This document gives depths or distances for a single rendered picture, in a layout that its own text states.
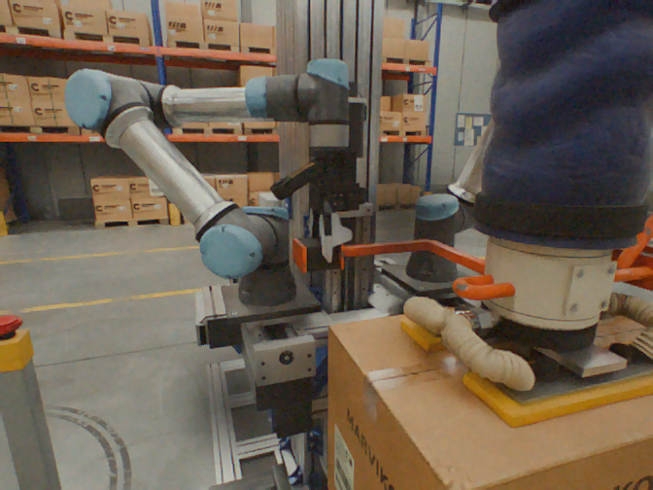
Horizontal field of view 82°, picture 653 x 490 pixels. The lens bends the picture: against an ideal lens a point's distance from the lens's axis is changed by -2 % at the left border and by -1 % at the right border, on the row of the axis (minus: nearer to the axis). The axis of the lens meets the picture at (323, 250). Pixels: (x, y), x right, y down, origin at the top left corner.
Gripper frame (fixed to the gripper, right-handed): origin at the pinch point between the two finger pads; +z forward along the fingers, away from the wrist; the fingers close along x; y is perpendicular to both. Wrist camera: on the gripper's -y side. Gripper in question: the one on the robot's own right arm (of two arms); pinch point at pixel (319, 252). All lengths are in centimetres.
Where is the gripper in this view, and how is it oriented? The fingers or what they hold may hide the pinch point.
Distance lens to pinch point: 76.9
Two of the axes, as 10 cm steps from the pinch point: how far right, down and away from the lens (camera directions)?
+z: 0.1, 9.6, 2.7
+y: 9.5, -0.9, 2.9
